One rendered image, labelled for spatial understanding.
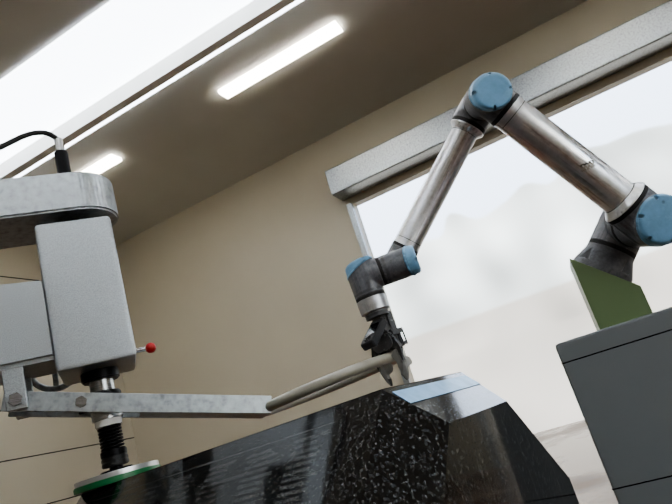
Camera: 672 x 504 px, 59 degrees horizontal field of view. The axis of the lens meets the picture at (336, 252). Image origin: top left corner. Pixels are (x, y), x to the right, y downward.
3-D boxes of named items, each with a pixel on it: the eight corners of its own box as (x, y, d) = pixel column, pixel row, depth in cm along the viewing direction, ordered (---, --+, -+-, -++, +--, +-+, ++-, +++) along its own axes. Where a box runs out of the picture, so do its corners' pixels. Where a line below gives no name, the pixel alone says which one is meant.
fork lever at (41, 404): (-3, 409, 147) (1, 388, 148) (11, 418, 164) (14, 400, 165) (274, 411, 167) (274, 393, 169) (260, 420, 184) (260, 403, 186)
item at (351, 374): (279, 404, 153) (275, 393, 154) (246, 426, 196) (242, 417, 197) (434, 344, 173) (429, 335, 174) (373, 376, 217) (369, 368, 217)
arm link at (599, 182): (671, 219, 186) (481, 72, 189) (704, 215, 169) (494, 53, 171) (641, 257, 186) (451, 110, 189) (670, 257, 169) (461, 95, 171)
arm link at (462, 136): (466, 88, 200) (373, 268, 200) (474, 76, 188) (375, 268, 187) (497, 104, 200) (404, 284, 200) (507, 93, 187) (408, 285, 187)
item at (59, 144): (59, 187, 180) (50, 136, 184) (60, 193, 183) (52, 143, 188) (73, 185, 181) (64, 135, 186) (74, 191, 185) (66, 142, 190)
